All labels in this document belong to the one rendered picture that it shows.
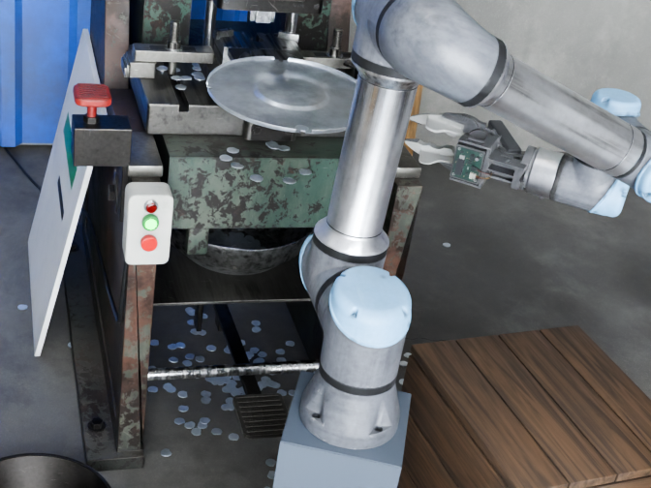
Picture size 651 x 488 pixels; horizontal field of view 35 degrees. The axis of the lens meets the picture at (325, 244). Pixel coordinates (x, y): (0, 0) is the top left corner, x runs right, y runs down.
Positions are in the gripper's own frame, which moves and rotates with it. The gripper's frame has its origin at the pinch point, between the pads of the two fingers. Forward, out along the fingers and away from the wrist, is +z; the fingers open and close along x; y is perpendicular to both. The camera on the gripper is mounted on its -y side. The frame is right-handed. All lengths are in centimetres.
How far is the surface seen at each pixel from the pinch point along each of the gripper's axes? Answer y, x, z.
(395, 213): -10.9, 21.7, 3.2
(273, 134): -6.8, 11.6, 27.8
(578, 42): -199, 36, -2
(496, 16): -179, 29, 24
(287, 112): 8.2, 0.1, 20.0
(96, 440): 18, 75, 47
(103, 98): 19, 2, 48
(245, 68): -3.3, -0.7, 33.4
